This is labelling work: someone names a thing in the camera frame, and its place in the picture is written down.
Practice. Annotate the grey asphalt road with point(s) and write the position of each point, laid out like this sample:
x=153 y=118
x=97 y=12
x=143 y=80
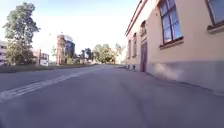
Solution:
x=26 y=78

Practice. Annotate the yellow building with arched windows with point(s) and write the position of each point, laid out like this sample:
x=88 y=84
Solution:
x=190 y=40

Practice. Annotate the brick tower building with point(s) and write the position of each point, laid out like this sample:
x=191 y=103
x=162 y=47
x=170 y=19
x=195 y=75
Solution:
x=64 y=49

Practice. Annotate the low pale building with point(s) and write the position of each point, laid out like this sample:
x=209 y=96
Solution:
x=40 y=58

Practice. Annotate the grass verge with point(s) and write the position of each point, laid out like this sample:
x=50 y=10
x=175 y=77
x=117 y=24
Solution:
x=30 y=67

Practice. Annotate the grey cobblestone strip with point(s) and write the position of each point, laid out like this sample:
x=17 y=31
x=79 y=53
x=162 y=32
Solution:
x=36 y=85

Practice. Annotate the white building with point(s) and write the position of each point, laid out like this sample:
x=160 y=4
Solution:
x=2 y=52

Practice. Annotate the grey asphalt path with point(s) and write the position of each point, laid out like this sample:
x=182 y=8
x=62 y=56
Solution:
x=113 y=100

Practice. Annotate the group of distant trees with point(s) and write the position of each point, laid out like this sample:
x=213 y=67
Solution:
x=101 y=54

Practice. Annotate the tall leafy tree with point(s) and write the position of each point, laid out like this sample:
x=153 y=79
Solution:
x=19 y=33

